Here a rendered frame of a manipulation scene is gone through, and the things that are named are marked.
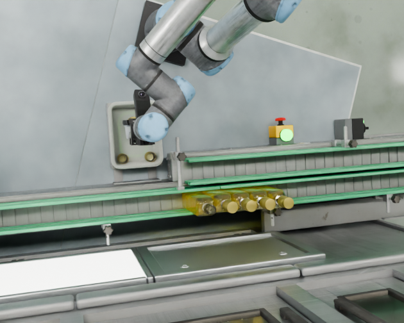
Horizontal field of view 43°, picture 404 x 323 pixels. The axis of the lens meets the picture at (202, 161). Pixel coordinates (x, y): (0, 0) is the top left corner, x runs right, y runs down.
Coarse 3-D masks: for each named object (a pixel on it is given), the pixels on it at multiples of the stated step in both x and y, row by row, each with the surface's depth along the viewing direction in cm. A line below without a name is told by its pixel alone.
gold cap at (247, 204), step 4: (244, 200) 151; (248, 200) 149; (252, 200) 148; (244, 204) 149; (248, 204) 148; (252, 204) 148; (256, 204) 148; (244, 208) 150; (248, 208) 148; (252, 208) 148; (256, 208) 148
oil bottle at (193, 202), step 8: (192, 192) 166; (200, 192) 165; (184, 200) 168; (192, 200) 156; (200, 200) 152; (208, 200) 152; (192, 208) 157; (200, 208) 151; (208, 208) 155; (200, 216) 153
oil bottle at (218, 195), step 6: (204, 192) 165; (210, 192) 160; (216, 192) 160; (222, 192) 159; (216, 198) 153; (222, 198) 153; (228, 198) 154; (216, 204) 153; (216, 210) 154; (222, 210) 153
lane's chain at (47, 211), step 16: (368, 176) 190; (384, 176) 191; (400, 176) 193; (288, 192) 181; (304, 192) 183; (320, 192) 185; (336, 192) 186; (16, 208) 158; (32, 208) 159; (48, 208) 160; (64, 208) 162; (80, 208) 163; (96, 208) 164; (112, 208) 166; (128, 208) 167; (144, 208) 168; (160, 208) 170; (176, 208) 171; (0, 224) 157; (16, 224) 158
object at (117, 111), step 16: (112, 112) 175; (128, 112) 176; (112, 128) 168; (112, 144) 168; (128, 144) 177; (160, 144) 172; (112, 160) 168; (128, 160) 177; (144, 160) 178; (160, 160) 173
